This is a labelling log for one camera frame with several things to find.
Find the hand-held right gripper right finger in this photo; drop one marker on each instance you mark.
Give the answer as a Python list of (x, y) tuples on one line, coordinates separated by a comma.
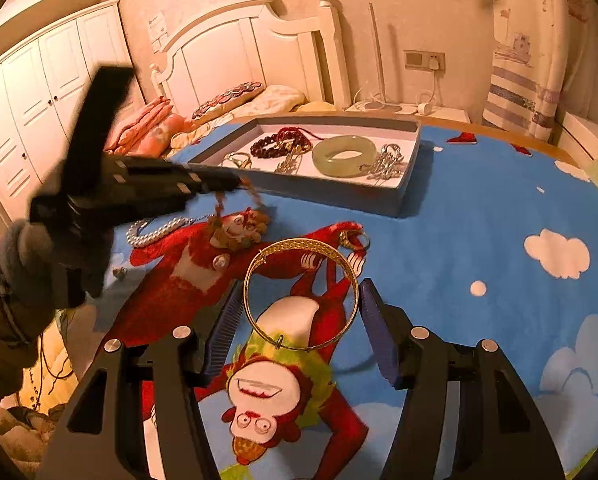
[(381, 340)]

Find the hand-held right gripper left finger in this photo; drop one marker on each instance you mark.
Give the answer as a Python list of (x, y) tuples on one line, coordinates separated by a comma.
[(221, 340)]

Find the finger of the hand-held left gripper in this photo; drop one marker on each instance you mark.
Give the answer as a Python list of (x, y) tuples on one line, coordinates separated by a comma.
[(154, 180)]

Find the thin gold bangle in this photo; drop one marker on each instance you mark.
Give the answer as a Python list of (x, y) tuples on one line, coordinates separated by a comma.
[(251, 305)]

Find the gold filigree brooch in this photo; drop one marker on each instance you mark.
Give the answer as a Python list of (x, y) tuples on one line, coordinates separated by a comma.
[(288, 162)]

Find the grey shallow box tray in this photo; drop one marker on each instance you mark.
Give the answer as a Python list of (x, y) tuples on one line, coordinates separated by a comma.
[(329, 195)]

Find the pale green jade bangle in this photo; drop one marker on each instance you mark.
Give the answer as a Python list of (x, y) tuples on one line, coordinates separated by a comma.
[(349, 165)]

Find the person's left hand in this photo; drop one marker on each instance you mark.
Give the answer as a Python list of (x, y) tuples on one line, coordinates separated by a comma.
[(31, 260)]

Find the pink folded quilt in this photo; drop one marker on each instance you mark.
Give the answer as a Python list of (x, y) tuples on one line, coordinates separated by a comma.
[(144, 127)]

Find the white wardrobe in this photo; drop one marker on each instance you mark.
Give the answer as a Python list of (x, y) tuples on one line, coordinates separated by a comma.
[(24, 110)]

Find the embroidered pillow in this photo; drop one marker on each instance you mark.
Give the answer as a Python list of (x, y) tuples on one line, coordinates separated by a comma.
[(229, 100)]

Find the white wooden headboard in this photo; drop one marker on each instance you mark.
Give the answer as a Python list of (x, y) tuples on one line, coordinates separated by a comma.
[(219, 60)]

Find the cream crumpled cloth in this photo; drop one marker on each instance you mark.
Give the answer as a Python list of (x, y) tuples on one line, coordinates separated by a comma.
[(274, 100)]

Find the blue printed blanket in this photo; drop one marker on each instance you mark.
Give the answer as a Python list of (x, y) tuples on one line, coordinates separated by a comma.
[(479, 210)]

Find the yellow pillow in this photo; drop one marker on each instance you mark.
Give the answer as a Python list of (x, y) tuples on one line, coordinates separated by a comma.
[(316, 107)]

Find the white nightstand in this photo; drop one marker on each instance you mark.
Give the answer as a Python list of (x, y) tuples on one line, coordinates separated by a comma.
[(449, 112)]

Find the white thin pole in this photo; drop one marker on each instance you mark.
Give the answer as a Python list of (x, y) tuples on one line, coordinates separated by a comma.
[(377, 55)]

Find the white charger plug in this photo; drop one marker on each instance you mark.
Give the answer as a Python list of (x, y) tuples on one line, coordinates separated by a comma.
[(434, 63)]

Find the striped curtain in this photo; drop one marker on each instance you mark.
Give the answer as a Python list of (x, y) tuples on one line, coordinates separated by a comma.
[(524, 95)]

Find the paper wall notice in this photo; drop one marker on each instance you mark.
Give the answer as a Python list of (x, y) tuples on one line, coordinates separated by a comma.
[(157, 32)]

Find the wall socket panel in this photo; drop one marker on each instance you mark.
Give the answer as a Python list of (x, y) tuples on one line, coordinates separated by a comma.
[(414, 59)]

